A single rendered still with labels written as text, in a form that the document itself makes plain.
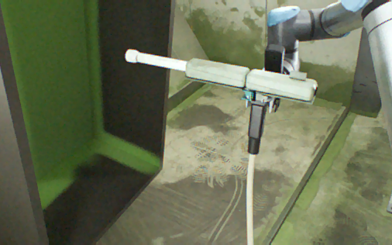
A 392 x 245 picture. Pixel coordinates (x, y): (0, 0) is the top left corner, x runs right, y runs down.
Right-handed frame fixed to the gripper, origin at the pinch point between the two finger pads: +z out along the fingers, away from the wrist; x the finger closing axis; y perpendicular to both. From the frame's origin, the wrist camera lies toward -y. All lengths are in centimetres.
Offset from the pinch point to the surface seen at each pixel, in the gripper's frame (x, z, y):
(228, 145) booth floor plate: 36, -118, 83
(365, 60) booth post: -30, -180, 31
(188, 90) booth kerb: 86, -168, 74
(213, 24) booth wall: 83, -199, 29
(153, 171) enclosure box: 42, -29, 53
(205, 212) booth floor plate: 28, -60, 90
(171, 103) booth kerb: 90, -146, 78
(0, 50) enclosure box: 36, 37, -12
